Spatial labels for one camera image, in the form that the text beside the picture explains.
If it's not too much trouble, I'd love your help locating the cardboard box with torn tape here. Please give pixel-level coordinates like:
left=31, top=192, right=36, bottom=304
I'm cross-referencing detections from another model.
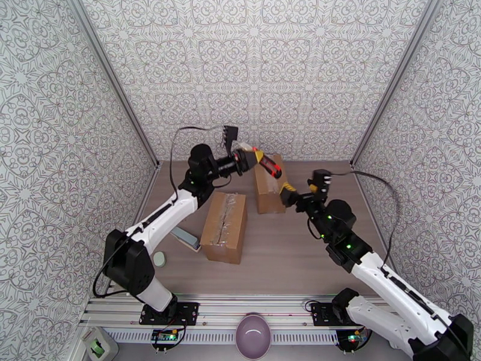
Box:
left=253, top=153, right=288, bottom=215

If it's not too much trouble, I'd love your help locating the aluminium table edge rail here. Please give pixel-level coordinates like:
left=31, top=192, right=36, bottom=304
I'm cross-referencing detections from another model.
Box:
left=126, top=162, right=162, bottom=236
left=351, top=163, right=399, bottom=274

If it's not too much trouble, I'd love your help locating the white slotted cable duct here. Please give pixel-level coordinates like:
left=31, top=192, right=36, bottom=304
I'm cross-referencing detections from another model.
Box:
left=103, top=329, right=341, bottom=345

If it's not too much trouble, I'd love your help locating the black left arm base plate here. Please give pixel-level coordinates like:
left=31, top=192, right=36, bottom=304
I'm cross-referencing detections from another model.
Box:
left=139, top=301, right=200, bottom=327

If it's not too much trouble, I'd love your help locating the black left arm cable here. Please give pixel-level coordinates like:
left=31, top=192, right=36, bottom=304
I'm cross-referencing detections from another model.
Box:
left=93, top=125, right=228, bottom=298

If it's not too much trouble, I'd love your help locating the white device with green part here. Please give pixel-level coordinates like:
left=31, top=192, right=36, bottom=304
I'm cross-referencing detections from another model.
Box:
left=81, top=327, right=119, bottom=361

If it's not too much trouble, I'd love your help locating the red and black utility knife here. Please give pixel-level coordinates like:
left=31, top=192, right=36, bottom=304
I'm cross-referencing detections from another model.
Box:
left=262, top=153, right=283, bottom=181

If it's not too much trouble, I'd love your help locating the aluminium corner post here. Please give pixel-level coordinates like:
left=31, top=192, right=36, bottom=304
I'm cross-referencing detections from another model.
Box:
left=64, top=0, right=162, bottom=169
left=350, top=0, right=443, bottom=168

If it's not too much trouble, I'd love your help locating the purple bowl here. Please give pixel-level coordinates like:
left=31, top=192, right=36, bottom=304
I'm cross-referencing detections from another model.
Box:
left=235, top=312, right=272, bottom=361

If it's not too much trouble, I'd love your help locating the circuit board with wires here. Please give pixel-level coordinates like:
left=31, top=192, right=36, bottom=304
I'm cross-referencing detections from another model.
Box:
left=336, top=327, right=373, bottom=351
left=150, top=327, right=186, bottom=350

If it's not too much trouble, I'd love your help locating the grey-blue rectangular block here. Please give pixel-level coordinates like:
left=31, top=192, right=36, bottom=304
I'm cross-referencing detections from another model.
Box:
left=171, top=226, right=203, bottom=253

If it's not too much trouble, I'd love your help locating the cardboard box with clear tape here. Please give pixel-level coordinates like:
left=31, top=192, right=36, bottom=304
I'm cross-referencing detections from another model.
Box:
left=200, top=191, right=248, bottom=265

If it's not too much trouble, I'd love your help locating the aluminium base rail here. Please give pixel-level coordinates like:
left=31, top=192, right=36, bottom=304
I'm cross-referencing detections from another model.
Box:
left=79, top=293, right=391, bottom=329

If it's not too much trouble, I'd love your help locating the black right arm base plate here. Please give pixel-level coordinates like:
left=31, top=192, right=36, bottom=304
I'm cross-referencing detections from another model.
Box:
left=311, top=301, right=348, bottom=327

